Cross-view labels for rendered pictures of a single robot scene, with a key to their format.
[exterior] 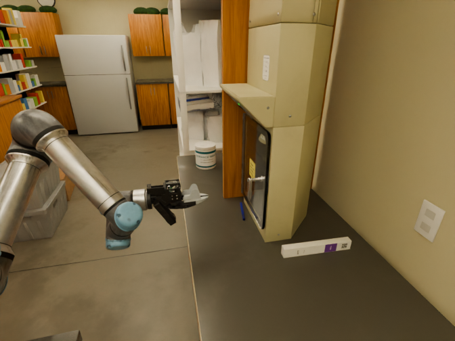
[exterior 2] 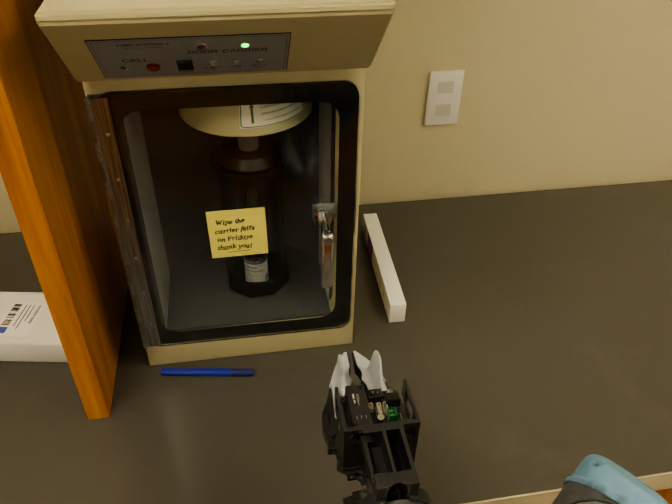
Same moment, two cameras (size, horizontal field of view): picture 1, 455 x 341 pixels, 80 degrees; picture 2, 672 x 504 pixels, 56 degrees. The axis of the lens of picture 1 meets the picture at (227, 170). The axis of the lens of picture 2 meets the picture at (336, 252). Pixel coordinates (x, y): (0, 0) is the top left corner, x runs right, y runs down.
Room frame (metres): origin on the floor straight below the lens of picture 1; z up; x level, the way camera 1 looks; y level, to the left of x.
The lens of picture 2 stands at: (0.87, 0.57, 1.68)
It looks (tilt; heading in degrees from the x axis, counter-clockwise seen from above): 38 degrees down; 272
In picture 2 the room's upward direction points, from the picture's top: 1 degrees clockwise
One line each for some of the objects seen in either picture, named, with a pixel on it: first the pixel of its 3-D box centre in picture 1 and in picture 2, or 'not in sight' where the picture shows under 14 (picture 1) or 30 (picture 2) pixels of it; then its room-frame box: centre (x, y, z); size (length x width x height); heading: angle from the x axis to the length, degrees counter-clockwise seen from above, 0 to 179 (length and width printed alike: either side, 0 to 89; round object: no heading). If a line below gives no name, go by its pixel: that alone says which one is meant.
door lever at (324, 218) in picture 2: (254, 187); (325, 250); (0.90, -0.10, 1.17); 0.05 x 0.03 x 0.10; 102
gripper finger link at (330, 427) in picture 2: not in sight; (344, 423); (0.87, 0.17, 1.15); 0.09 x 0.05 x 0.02; 103
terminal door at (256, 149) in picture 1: (253, 169); (242, 229); (1.02, -0.11, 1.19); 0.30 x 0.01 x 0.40; 12
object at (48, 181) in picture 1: (28, 180); not in sight; (2.28, 1.87, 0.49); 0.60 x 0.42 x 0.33; 12
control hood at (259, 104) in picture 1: (243, 103); (225, 40); (1.01, -0.06, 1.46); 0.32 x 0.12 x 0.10; 12
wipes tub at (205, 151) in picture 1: (205, 155); not in sight; (1.62, 0.14, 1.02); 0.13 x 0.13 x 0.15
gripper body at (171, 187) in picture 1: (164, 195); (380, 457); (0.83, 0.22, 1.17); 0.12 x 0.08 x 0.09; 102
